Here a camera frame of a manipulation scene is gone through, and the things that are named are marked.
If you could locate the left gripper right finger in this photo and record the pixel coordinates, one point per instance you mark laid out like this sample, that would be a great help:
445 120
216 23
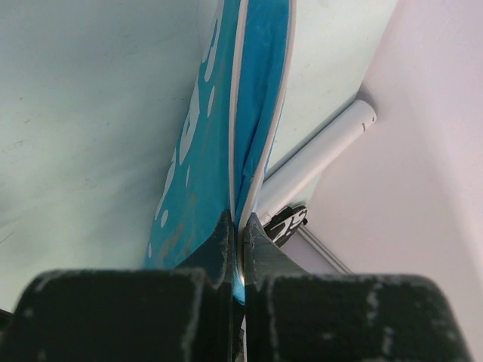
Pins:
293 315

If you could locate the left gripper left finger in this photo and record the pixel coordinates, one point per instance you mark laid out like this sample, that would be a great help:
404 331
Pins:
182 314

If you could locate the black racket cover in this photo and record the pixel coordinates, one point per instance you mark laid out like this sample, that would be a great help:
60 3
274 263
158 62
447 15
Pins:
285 223

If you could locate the white shuttlecock tube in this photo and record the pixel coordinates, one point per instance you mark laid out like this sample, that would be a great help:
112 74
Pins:
284 185

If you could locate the blue racket cover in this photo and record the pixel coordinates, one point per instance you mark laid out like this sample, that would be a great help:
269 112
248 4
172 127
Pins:
221 155

